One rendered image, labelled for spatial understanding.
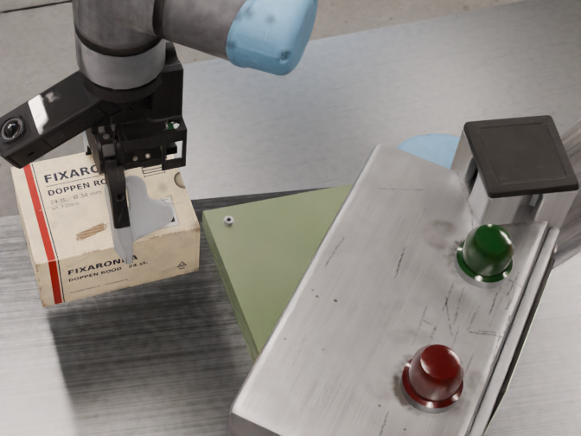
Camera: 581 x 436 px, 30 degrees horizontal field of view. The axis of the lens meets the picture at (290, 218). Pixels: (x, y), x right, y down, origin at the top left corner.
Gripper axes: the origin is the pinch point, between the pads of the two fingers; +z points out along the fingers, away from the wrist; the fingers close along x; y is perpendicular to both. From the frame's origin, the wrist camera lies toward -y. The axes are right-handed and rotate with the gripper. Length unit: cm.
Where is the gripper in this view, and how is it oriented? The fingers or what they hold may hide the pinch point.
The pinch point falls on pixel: (105, 209)
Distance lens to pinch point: 109.8
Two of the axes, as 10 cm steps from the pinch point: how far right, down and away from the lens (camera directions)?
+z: -1.0, 6.0, 7.9
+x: -3.3, -7.7, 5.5
